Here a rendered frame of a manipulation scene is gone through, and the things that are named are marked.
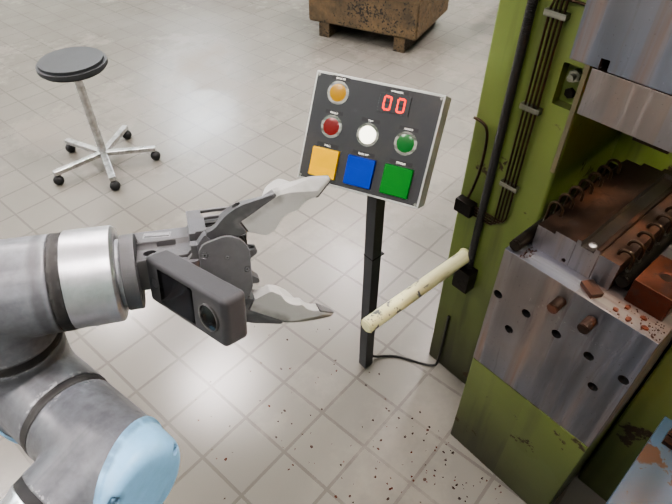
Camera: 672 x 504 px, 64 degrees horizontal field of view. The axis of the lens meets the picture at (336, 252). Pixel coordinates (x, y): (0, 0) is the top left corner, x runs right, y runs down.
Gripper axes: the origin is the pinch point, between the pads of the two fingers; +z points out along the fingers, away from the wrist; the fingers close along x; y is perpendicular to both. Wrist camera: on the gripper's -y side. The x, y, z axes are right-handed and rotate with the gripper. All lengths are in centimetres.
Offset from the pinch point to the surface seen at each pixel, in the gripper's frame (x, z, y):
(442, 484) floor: 125, 57, 66
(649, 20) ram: -19, 65, 31
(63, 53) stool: 3, -61, 278
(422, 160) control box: 14, 44, 70
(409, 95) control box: -1, 42, 76
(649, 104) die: -5, 68, 30
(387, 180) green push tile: 19, 36, 73
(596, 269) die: 33, 72, 38
